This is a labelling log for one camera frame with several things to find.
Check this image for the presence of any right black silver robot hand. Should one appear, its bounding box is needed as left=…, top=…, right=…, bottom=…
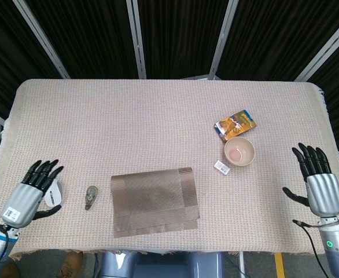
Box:
left=282, top=142, right=339, bottom=218

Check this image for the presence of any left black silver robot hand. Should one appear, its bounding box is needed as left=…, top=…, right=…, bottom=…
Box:
left=0, top=159, right=64, bottom=229

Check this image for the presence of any beige bowl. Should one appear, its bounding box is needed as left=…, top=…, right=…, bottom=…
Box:
left=223, top=137, right=256, bottom=167

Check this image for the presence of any brown woven placemat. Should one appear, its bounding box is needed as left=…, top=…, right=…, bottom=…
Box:
left=110, top=167, right=201, bottom=239

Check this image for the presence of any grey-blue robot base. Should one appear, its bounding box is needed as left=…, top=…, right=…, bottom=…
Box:
left=100, top=250, right=225, bottom=278

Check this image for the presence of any white computer mouse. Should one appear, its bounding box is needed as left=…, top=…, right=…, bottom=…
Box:
left=43, top=179, right=63, bottom=207

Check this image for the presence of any olive correction tape dispenser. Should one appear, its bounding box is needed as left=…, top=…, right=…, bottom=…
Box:
left=84, top=185, right=99, bottom=211

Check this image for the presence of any brown leather shoe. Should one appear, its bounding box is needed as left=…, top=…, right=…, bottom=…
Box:
left=0, top=262, right=21, bottom=278
left=56, top=251, right=84, bottom=278

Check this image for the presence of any yellow floor tape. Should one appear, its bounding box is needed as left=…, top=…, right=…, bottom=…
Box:
left=275, top=253, right=286, bottom=278

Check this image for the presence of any small white box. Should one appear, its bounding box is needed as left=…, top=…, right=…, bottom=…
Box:
left=213, top=160, right=230, bottom=175

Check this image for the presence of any white table leg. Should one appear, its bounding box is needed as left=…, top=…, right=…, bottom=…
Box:
left=238, top=251, right=246, bottom=278

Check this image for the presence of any orange blue snack packet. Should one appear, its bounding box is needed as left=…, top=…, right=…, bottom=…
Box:
left=214, top=109, right=257, bottom=143

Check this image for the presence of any beige woven tablecloth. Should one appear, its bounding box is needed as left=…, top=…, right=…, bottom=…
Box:
left=0, top=78, right=339, bottom=260

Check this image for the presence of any black pleated curtain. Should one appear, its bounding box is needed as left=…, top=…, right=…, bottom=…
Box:
left=0, top=0, right=339, bottom=159

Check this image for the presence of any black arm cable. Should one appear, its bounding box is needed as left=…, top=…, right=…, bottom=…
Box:
left=292, top=219, right=332, bottom=278
left=0, top=224, right=11, bottom=273

